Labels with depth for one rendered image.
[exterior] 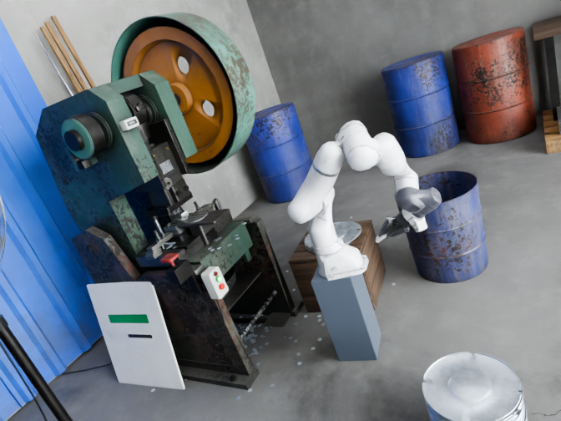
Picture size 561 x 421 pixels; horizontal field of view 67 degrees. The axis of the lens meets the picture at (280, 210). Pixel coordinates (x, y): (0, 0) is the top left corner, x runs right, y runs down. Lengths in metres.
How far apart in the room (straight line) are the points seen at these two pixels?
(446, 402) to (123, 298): 1.61
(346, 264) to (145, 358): 1.24
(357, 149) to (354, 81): 3.58
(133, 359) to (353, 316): 1.26
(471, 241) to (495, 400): 1.01
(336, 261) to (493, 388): 0.72
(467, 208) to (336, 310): 0.84
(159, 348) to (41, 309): 1.00
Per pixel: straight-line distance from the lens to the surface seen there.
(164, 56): 2.41
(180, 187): 2.11
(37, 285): 3.08
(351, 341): 2.02
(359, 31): 4.96
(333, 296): 1.88
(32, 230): 3.07
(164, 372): 2.44
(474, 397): 1.53
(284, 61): 5.35
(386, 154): 1.59
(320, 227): 1.76
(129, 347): 2.54
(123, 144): 1.94
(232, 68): 2.13
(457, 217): 2.24
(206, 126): 2.35
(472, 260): 2.40
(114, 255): 2.28
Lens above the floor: 1.39
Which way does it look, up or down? 20 degrees down
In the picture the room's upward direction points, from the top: 20 degrees counter-clockwise
